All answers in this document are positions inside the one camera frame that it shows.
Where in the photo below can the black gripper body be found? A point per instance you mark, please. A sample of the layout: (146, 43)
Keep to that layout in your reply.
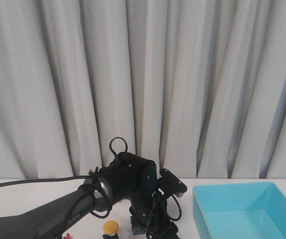
(150, 215)

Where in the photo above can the yellow mushroom push button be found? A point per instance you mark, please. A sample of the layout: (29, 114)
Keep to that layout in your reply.
(110, 230)

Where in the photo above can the red mushroom push button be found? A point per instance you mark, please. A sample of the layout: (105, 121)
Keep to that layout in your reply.
(67, 236)

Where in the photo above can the light blue plastic box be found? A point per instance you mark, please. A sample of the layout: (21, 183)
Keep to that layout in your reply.
(240, 211)

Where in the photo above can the white pleated curtain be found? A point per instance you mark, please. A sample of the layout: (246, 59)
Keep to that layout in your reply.
(198, 86)

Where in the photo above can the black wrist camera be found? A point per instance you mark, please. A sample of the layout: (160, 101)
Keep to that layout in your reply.
(170, 185)

